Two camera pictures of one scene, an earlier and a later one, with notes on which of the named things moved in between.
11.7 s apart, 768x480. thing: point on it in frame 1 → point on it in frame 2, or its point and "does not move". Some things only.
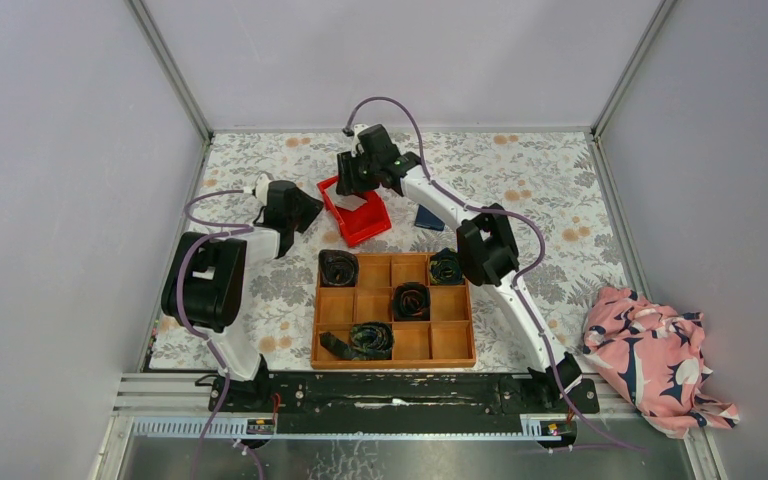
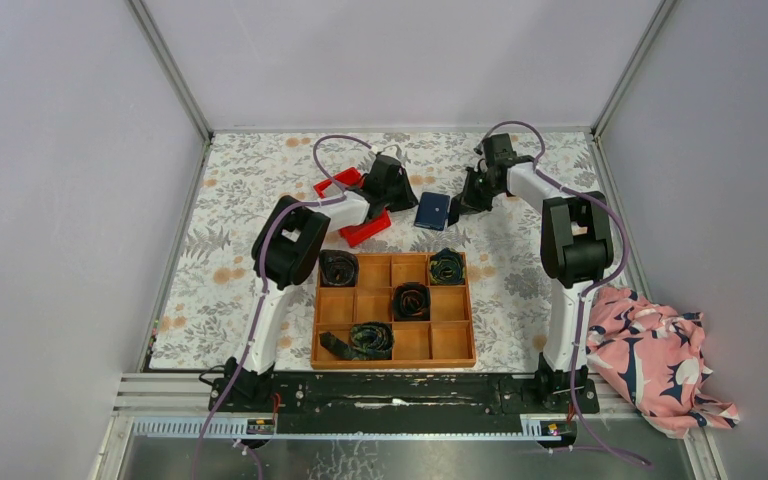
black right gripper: [346, 167] → [468, 204]
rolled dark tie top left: [338, 268] does not move
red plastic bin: [363, 223] does not move
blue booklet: [426, 218] does not move
